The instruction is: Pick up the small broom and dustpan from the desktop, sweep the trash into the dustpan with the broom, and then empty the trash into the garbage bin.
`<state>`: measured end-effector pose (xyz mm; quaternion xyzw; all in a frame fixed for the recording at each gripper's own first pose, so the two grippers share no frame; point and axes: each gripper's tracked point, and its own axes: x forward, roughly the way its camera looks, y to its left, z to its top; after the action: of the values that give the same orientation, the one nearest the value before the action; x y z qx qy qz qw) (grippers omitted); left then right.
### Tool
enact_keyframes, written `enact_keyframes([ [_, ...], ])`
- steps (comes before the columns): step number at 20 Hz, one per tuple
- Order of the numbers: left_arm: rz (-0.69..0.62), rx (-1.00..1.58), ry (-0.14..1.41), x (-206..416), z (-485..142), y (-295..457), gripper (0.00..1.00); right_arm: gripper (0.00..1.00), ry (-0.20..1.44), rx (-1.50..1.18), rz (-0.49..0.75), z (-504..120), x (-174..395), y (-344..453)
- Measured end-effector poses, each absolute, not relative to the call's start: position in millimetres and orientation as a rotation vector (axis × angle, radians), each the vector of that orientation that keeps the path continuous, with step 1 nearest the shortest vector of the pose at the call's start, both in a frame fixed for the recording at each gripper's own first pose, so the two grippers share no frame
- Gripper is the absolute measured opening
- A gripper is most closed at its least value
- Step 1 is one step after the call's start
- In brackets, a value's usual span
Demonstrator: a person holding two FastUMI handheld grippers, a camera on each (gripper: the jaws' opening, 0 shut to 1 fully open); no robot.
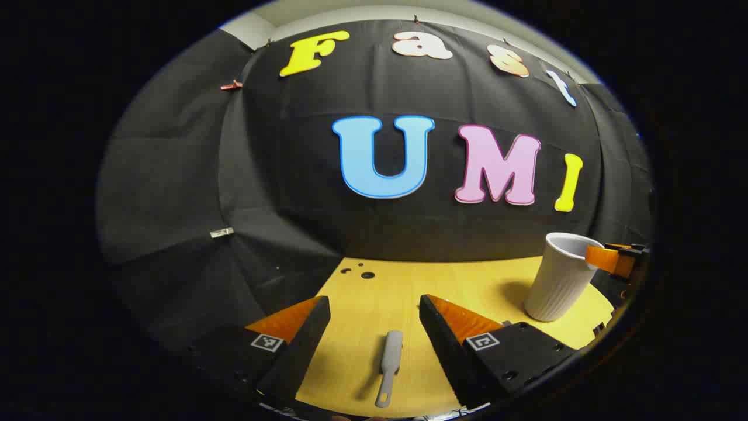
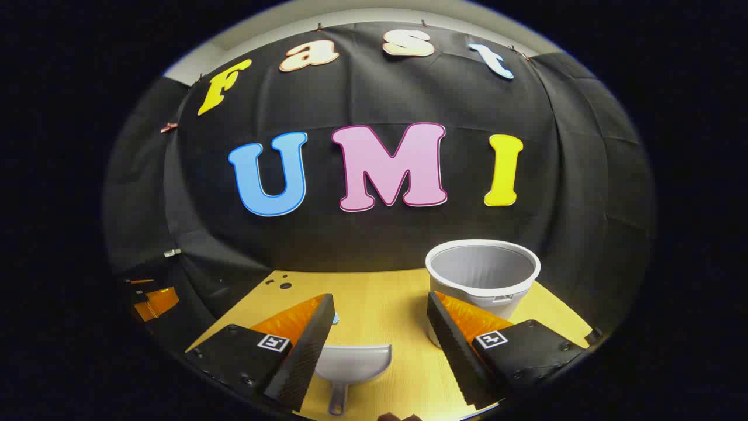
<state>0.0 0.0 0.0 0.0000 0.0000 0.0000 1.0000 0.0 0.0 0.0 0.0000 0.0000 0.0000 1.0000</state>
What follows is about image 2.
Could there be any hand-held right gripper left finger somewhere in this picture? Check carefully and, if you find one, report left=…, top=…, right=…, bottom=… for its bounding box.
left=186, top=294, right=336, bottom=412

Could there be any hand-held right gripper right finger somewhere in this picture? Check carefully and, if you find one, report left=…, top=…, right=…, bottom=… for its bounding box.
left=426, top=291, right=586, bottom=411

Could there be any grey plastic dustpan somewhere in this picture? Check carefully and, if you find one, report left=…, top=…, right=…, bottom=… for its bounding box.
left=314, top=344, right=393, bottom=417

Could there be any white ribbed garbage bin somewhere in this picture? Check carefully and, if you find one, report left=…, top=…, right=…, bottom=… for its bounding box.
left=425, top=239, right=542, bottom=348

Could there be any wooden desktop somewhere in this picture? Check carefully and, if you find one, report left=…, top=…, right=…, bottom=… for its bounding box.
left=186, top=268, right=594, bottom=421

